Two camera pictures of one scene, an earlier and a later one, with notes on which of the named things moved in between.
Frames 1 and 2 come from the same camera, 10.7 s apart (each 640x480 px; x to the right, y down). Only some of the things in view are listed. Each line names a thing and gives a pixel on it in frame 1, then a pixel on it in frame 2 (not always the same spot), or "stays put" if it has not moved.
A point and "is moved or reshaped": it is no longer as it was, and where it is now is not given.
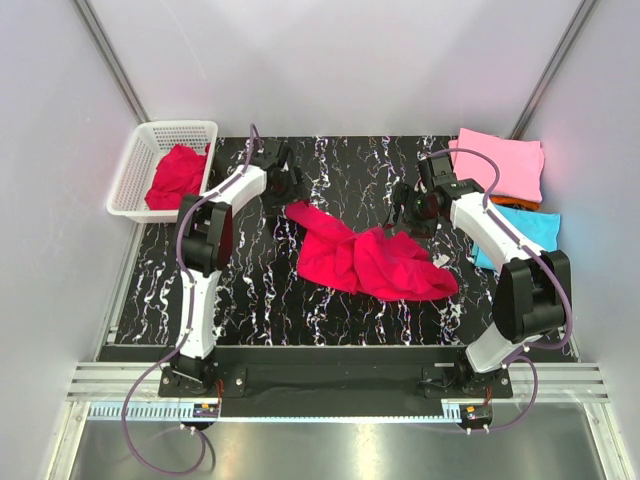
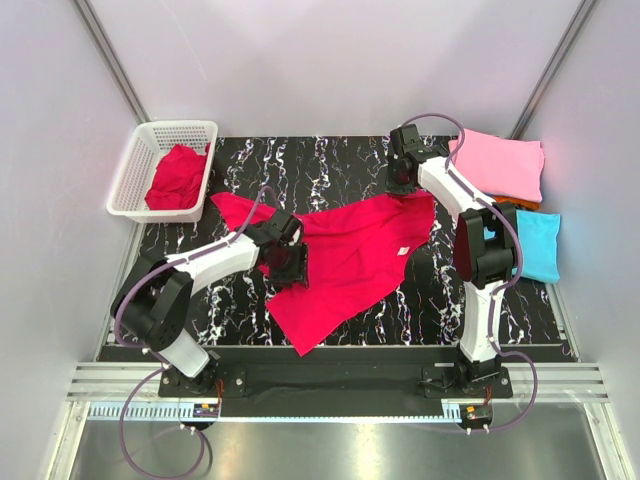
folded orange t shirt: [515, 203] stays put
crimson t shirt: [373, 263] is moved or reshaped
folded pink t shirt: [520, 165] stays put
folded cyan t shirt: [542, 228] stays put
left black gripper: [279, 202] to [298, 273]
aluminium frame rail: [556, 382] stays put
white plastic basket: [137, 174] stays put
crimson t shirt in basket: [179, 172] stays put
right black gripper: [403, 195] to [391, 187]
